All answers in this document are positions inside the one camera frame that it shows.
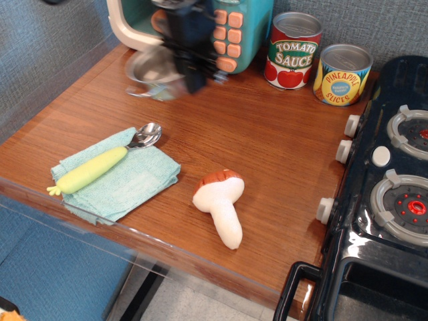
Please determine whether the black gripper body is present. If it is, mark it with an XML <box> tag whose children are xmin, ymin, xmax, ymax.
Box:
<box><xmin>161</xmin><ymin>5</ymin><xmax>227</xmax><ymax>83</ymax></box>

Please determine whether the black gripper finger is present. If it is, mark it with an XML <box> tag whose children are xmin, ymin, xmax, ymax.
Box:
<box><xmin>185</xmin><ymin>66</ymin><xmax>207</xmax><ymax>94</ymax></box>
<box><xmin>173</xmin><ymin>50</ymin><xmax>186</xmax><ymax>76</ymax></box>

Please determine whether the small stainless steel pot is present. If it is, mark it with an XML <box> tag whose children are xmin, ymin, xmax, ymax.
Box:
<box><xmin>125</xmin><ymin>46</ymin><xmax>188</xmax><ymax>101</ymax></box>

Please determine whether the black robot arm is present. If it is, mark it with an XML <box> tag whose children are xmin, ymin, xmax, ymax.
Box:
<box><xmin>152</xmin><ymin>1</ymin><xmax>228</xmax><ymax>94</ymax></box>

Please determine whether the teal toy microwave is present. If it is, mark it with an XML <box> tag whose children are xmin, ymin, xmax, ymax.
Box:
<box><xmin>106</xmin><ymin>0</ymin><xmax>274</xmax><ymax>74</ymax></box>

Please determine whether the light teal folded cloth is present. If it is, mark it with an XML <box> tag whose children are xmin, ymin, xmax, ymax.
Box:
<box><xmin>47</xmin><ymin>128</ymin><xmax>181</xmax><ymax>225</ymax></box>

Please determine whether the tomato sauce can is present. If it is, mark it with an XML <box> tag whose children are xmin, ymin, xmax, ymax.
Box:
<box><xmin>264</xmin><ymin>11</ymin><xmax>322</xmax><ymax>90</ymax></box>

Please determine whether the plush mushroom toy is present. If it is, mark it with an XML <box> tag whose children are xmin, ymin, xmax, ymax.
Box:
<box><xmin>192</xmin><ymin>169</ymin><xmax>245</xmax><ymax>250</ymax></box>

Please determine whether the pineapple slices can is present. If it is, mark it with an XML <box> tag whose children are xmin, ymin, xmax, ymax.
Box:
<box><xmin>313</xmin><ymin>44</ymin><xmax>373</xmax><ymax>106</ymax></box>

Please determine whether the clear acrylic table guard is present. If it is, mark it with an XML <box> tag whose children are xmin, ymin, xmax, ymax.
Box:
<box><xmin>1</xmin><ymin>180</ymin><xmax>274</xmax><ymax>320</ymax></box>

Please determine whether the black toy stove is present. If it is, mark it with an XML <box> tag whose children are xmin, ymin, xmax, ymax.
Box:
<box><xmin>274</xmin><ymin>56</ymin><xmax>427</xmax><ymax>320</ymax></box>

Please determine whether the orange object at corner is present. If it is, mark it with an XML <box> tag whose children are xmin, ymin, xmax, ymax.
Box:
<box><xmin>0</xmin><ymin>310</ymin><xmax>26</xmax><ymax>321</ymax></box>

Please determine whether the spoon with yellow handle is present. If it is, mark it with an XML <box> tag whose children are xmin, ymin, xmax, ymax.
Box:
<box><xmin>46</xmin><ymin>122</ymin><xmax>163</xmax><ymax>196</ymax></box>

